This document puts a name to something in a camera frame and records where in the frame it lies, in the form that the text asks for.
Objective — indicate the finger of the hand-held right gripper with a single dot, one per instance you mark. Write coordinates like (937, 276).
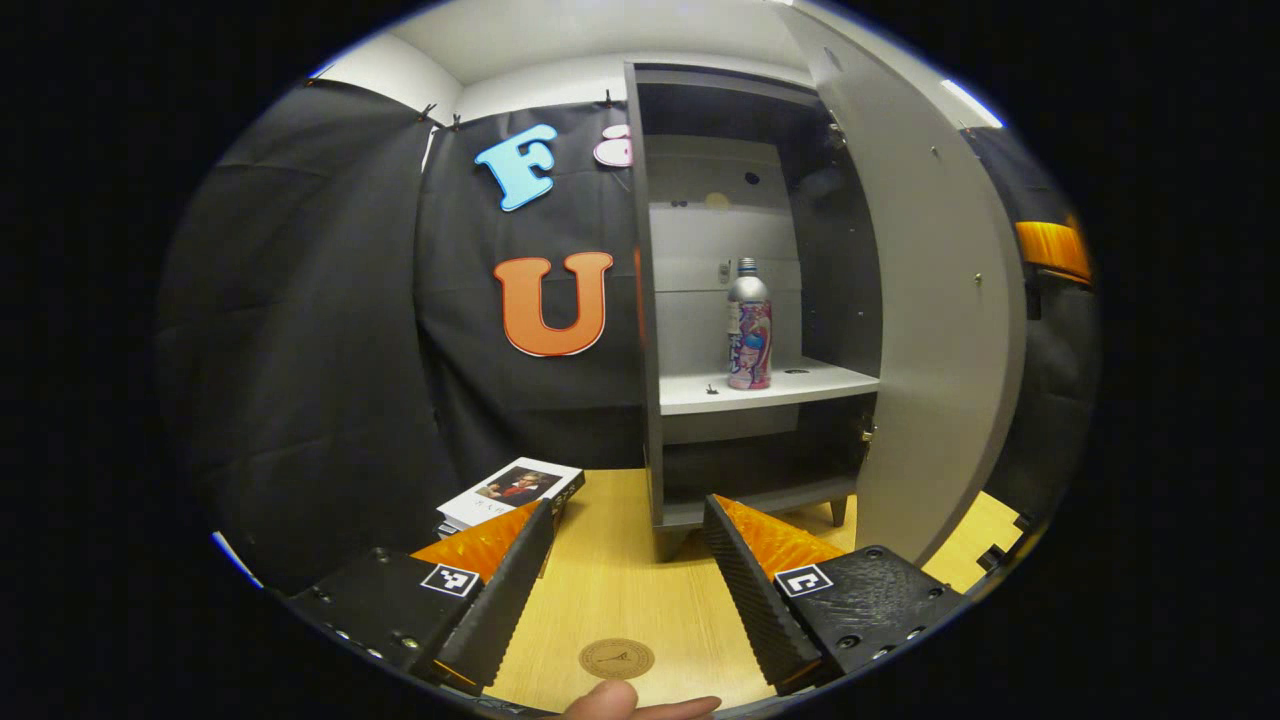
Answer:
(1050, 248)

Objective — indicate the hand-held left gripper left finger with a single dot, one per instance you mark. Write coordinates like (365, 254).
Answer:
(505, 600)

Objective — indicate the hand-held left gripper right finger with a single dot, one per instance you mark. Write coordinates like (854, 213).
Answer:
(760, 600)

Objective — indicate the beige cabinet door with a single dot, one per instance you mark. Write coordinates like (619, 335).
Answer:
(930, 350)

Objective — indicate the silver bottle with colourful label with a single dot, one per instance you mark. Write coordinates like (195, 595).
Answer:
(750, 340)

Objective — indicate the white cabinet shelf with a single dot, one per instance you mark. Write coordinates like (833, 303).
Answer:
(800, 385)

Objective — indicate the white book with portrait cover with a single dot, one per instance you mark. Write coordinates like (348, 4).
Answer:
(510, 490)

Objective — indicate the narrow ceiling light panel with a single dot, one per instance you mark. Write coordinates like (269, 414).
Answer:
(972, 102)

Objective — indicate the black backdrop cloth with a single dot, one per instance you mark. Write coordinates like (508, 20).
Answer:
(300, 350)

